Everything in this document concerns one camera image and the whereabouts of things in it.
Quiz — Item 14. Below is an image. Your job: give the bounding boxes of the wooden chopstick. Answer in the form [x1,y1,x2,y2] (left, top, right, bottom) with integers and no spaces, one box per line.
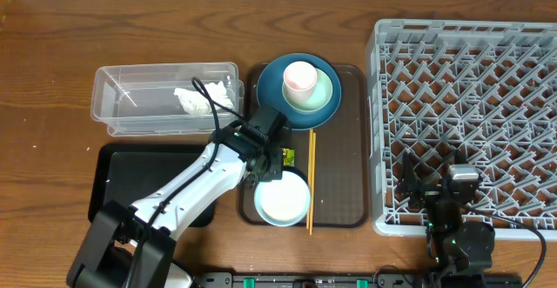
[308,129,317,236]
[306,129,313,230]

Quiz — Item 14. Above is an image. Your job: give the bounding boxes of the brown plastic serving tray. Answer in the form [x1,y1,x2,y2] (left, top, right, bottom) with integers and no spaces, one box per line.
[237,63,370,231]

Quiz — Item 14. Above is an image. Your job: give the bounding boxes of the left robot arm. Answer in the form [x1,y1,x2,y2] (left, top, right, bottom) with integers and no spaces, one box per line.
[66,107,288,287]

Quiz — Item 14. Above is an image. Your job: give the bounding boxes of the grey plastic dishwasher rack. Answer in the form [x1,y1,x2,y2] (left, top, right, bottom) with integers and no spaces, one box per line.
[366,19,556,241]

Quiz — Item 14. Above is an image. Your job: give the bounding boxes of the white tissue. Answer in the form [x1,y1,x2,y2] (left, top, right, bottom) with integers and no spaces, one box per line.
[174,82,235,116]

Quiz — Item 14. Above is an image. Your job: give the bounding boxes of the yellow snack wrapper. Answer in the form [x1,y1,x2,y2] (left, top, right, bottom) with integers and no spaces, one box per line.
[282,148,295,167]

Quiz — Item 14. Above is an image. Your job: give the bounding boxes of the light green small plate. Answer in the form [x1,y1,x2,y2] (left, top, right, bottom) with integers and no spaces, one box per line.
[282,69,332,114]

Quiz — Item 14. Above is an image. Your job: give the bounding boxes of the pink plastic cup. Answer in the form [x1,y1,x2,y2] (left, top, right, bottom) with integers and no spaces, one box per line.
[283,61,318,104]

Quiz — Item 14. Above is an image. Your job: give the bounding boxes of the light blue bowl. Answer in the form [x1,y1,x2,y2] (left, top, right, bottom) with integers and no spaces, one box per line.
[253,169,311,227]

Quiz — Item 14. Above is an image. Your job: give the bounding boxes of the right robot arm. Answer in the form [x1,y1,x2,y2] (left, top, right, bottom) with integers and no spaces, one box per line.
[395,151,495,287]

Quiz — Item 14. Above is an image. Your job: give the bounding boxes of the black plastic tray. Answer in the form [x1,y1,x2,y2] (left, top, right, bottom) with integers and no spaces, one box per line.
[88,143,205,221]

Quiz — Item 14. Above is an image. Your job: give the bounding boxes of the clear plastic waste bin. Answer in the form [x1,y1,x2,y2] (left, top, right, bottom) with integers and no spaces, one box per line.
[91,62,245,137]

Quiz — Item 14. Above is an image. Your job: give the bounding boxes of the dark blue round plate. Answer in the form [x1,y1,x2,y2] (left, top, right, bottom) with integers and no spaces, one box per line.
[256,53,342,131]

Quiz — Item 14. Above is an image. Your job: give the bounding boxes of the white rice grains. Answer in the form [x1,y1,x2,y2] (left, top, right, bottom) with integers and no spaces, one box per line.
[260,181,306,222]

